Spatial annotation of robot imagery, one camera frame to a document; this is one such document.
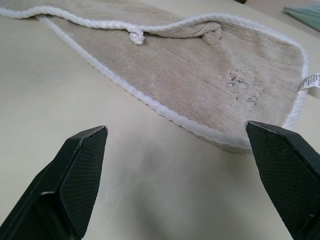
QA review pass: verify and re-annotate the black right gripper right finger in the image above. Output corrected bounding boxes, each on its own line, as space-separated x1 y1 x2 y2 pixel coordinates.
245 120 320 240

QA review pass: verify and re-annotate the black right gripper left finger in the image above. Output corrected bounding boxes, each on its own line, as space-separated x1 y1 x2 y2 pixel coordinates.
0 125 109 240

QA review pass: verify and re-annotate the beige towel with white trim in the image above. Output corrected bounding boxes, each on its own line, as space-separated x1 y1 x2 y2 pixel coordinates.
0 0 320 155

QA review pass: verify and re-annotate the pale green flat object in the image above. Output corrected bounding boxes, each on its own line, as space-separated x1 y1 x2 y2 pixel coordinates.
283 4 320 25

